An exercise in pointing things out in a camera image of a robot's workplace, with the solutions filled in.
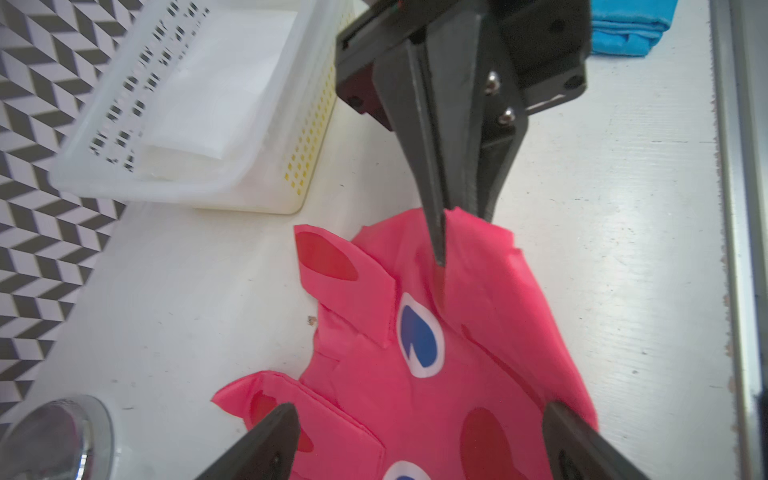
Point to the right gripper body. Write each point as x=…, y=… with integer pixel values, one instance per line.
x=547, y=42

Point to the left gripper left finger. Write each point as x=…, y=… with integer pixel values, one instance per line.
x=267, y=451

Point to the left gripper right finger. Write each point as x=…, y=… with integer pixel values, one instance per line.
x=578, y=452

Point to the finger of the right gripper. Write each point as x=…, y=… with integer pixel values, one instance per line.
x=432, y=100
x=504, y=124

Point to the blue raincoat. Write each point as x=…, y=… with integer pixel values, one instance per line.
x=629, y=28

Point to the pink bunny raincoat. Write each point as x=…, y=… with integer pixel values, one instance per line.
x=420, y=370

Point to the white raincoat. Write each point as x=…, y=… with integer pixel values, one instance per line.
x=208, y=101

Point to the white plastic basket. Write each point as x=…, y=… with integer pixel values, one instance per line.
x=271, y=165

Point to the chrome glass holder stand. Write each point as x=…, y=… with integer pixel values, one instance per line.
x=68, y=438

